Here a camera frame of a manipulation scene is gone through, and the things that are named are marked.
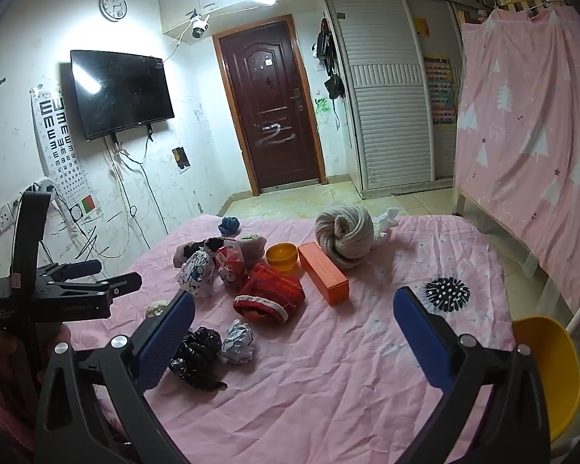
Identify dark grey cloth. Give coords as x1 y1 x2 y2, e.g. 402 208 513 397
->
174 237 228 269

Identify black wall television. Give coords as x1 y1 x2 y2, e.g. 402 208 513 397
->
70 49 176 142

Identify white security camera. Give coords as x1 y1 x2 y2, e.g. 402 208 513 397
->
190 10 211 39

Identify colourful grid poster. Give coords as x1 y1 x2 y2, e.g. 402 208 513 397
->
423 55 457 126

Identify dark brown door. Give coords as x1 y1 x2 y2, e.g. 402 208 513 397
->
213 15 329 196

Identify white shutter wardrobe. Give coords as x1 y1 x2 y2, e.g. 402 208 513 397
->
323 0 465 199

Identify beige rolled scarf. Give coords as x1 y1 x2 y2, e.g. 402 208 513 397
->
315 204 375 271

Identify small black hanging bag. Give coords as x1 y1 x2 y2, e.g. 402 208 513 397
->
324 73 346 102

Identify yellow plastic bin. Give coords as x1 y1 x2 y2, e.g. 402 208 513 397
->
511 316 580 443

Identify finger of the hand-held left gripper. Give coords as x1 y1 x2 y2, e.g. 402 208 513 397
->
39 259 102 281
60 272 142 300

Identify orange plastic bowl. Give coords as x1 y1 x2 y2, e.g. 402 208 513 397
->
265 243 299 272

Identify person's left hand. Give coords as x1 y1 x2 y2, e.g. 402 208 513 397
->
0 323 72 382

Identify pink tree print curtain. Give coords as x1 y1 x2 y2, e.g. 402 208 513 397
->
452 4 580 339

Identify television cables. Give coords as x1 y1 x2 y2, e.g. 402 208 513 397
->
104 133 172 235

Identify red knitted hat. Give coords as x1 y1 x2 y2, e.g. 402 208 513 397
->
232 262 305 324

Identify black hanging backpack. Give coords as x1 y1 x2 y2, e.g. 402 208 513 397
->
314 18 336 63

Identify pink bedsheet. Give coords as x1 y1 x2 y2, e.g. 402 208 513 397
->
70 213 518 464

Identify cream crumpled paper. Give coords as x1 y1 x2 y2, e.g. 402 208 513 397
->
145 300 172 320

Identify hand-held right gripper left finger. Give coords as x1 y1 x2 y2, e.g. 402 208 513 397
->
35 290 196 464

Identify white wall socket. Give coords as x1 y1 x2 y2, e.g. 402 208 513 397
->
0 196 22 233

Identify round wall clock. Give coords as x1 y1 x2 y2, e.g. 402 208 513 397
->
99 0 128 22

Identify crumpled white paper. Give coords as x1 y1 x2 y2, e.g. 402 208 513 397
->
221 319 254 364

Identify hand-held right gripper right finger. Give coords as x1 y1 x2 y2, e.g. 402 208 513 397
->
393 287 552 464

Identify person's left forearm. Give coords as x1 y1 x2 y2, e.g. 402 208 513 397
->
0 343 37 452

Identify orange cardboard box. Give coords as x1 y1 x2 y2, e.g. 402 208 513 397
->
298 242 350 306

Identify white crumpled cloth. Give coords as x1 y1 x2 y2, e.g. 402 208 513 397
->
371 206 399 242

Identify eye chart poster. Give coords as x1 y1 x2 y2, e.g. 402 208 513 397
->
30 88 102 216

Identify black plastic bag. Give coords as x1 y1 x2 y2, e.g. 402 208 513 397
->
168 327 228 391

